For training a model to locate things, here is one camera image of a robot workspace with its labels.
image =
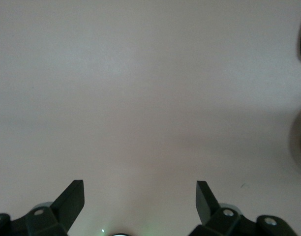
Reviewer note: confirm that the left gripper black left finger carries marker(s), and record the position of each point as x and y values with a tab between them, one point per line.
67	204

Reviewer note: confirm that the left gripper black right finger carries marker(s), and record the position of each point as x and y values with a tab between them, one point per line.
204	204

